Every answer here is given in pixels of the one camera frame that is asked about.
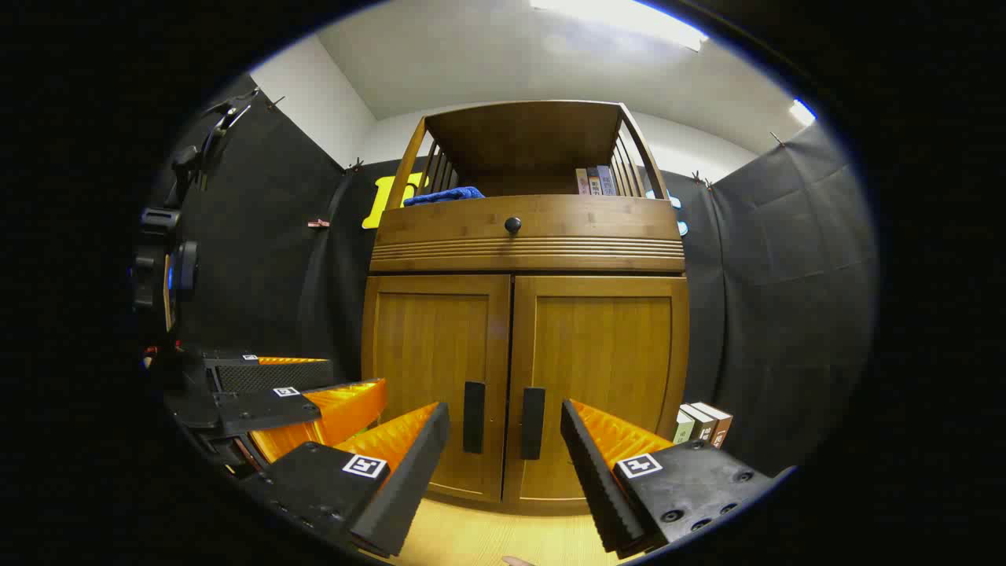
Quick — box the black door handle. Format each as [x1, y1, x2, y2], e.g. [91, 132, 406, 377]
[520, 387, 546, 461]
[462, 381, 486, 454]

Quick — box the blue cloth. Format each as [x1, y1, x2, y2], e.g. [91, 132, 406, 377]
[402, 186, 486, 208]

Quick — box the wooden shoe cabinet door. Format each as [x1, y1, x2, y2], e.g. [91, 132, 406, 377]
[503, 275, 691, 508]
[362, 274, 513, 502]

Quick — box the wooden double-door shoe cabinet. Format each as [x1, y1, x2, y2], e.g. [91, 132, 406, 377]
[360, 100, 691, 516]

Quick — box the wooden drawer front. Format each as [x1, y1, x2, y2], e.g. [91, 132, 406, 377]
[369, 194, 686, 274]

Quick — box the brown small box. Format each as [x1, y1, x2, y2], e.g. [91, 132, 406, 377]
[692, 402, 734, 449]

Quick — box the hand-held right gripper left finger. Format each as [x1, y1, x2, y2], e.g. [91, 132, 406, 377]
[236, 401, 451, 559]

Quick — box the large ceiling light panel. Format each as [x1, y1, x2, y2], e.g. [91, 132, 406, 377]
[531, 0, 708, 52]

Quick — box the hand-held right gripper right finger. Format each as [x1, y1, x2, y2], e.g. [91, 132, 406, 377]
[560, 399, 796, 560]

